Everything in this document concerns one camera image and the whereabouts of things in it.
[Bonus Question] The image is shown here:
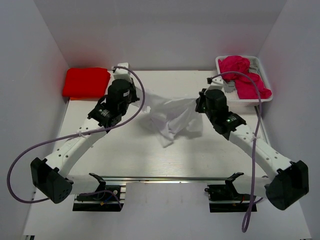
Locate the white plastic basket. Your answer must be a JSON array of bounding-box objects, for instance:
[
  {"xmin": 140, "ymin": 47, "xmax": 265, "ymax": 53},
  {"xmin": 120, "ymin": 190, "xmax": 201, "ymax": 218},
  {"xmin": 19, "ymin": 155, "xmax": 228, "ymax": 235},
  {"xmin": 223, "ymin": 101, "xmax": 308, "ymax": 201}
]
[{"xmin": 215, "ymin": 55, "xmax": 273, "ymax": 106}]

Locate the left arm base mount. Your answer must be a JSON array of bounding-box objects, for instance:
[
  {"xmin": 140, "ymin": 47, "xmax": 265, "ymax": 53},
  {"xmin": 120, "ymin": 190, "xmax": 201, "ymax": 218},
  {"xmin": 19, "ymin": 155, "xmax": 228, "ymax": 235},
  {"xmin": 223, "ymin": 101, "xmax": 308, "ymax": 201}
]
[{"xmin": 72, "ymin": 173, "xmax": 126, "ymax": 212}]

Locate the magenta t shirt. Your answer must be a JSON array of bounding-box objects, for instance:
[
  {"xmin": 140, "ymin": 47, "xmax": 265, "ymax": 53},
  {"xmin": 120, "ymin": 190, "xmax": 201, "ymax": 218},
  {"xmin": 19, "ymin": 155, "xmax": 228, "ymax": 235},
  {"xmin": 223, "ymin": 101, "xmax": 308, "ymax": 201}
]
[{"xmin": 218, "ymin": 55, "xmax": 272, "ymax": 100}]

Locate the white t shirt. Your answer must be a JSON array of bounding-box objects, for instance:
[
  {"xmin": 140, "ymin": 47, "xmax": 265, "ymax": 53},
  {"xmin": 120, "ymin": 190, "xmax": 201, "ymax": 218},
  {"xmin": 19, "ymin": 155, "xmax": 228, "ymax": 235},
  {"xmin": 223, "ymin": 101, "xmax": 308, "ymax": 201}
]
[{"xmin": 132, "ymin": 90, "xmax": 203, "ymax": 148}]

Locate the grey garment in basket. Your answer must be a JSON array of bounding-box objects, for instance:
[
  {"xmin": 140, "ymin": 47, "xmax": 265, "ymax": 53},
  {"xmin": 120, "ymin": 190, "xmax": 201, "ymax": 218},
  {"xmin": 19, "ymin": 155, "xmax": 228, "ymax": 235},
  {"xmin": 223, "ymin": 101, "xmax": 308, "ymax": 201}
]
[{"xmin": 219, "ymin": 55, "xmax": 260, "ymax": 99}]

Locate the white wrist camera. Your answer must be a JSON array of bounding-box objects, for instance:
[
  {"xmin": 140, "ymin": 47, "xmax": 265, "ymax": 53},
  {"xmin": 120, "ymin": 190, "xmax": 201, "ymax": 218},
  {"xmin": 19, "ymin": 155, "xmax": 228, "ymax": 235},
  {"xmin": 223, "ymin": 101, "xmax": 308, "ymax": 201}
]
[
  {"xmin": 111, "ymin": 62, "xmax": 132, "ymax": 83},
  {"xmin": 206, "ymin": 76, "xmax": 224, "ymax": 91}
]

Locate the folded red t shirt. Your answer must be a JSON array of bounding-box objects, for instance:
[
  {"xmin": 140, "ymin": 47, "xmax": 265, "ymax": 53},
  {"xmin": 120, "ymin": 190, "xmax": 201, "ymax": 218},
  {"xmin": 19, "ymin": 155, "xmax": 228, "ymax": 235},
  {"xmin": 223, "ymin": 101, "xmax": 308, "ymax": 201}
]
[{"xmin": 62, "ymin": 67, "xmax": 111, "ymax": 99}]

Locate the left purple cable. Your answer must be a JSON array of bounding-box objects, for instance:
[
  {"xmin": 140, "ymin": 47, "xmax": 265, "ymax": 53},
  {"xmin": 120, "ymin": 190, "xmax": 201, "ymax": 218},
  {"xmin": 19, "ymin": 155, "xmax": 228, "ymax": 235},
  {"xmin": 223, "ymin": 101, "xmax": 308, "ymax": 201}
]
[{"xmin": 6, "ymin": 65, "xmax": 147, "ymax": 204}]

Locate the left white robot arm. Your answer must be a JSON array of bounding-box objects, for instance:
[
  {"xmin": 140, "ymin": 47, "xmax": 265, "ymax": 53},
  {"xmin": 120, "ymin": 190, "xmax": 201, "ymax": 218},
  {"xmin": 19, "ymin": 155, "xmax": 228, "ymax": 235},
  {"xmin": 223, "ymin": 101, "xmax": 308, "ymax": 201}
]
[{"xmin": 30, "ymin": 79, "xmax": 138, "ymax": 204}]

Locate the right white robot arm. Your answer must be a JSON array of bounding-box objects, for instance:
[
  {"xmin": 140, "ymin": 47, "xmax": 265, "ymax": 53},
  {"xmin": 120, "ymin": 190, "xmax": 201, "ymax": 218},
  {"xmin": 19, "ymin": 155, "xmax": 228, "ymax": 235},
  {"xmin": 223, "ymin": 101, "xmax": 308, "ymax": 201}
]
[{"xmin": 195, "ymin": 88, "xmax": 309, "ymax": 211}]

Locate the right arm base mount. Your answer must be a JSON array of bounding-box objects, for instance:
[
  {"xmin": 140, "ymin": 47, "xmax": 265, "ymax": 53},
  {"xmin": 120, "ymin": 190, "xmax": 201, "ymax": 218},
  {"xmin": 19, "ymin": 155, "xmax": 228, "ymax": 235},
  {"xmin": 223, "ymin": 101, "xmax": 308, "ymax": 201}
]
[{"xmin": 204, "ymin": 172, "xmax": 250, "ymax": 213}]

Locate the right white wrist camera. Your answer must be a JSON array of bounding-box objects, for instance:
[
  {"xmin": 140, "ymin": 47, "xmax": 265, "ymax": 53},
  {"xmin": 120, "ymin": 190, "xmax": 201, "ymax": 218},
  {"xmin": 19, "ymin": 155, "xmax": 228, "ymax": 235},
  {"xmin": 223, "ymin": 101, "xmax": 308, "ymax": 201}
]
[{"xmin": 206, "ymin": 76, "xmax": 224, "ymax": 91}]

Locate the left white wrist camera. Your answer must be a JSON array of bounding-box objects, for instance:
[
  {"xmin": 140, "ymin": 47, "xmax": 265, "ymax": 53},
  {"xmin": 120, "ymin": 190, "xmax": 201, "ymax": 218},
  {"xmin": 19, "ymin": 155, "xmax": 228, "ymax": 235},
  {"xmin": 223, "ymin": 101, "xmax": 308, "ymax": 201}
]
[{"xmin": 111, "ymin": 62, "xmax": 132, "ymax": 83}]

